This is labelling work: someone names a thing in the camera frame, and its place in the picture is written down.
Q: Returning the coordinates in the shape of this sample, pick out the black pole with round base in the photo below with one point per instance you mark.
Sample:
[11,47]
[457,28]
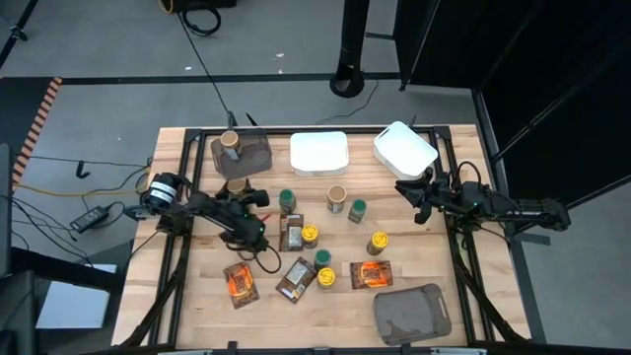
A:
[352,39]

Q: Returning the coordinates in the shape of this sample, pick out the black aluminium table frame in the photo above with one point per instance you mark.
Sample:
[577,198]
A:
[281,131]

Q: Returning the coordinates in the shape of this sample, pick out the orange black hazard tape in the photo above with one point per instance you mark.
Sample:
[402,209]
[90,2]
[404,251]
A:
[42,116]

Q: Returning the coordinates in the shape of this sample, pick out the black equipment box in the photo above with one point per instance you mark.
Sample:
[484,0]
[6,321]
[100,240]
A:
[207,4]

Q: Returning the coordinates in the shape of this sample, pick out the black power adapter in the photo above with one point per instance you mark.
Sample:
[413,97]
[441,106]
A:
[89,219]

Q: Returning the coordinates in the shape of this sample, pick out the orange spice packet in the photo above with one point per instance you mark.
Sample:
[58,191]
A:
[241,284]
[371,274]

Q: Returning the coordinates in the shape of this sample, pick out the black tripod leg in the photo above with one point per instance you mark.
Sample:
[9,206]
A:
[19,32]

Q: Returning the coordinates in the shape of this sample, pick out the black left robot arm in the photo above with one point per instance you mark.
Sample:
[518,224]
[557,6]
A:
[197,204]

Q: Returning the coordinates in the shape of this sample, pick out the green lid spice jar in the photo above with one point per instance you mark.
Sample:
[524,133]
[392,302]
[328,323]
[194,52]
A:
[323,257]
[357,210]
[287,199]

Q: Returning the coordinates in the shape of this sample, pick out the grey translucent deep bin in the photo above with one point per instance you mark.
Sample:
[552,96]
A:
[254,158]

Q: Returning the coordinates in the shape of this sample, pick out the tan lid spice jar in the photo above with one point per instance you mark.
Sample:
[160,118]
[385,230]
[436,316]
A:
[230,140]
[236,186]
[336,197]

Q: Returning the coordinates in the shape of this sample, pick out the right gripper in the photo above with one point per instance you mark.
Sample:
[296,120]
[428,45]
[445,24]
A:
[442,196]

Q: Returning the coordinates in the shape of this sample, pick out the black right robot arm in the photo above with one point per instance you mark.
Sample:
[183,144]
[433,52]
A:
[522,209]

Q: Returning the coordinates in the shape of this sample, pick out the black curtain partition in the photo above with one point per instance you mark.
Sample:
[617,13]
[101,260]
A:
[542,74]

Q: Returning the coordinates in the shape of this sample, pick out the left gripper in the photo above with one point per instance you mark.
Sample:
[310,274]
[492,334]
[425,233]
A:
[246,227]

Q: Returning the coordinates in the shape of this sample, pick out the yellow lid spice can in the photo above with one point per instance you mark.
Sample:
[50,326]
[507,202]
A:
[378,242]
[326,277]
[309,235]

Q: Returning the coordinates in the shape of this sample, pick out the brown spice packet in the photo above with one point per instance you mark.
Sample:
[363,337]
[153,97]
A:
[291,233]
[296,278]

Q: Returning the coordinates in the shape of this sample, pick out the white square bin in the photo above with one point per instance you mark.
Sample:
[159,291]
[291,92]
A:
[319,153]

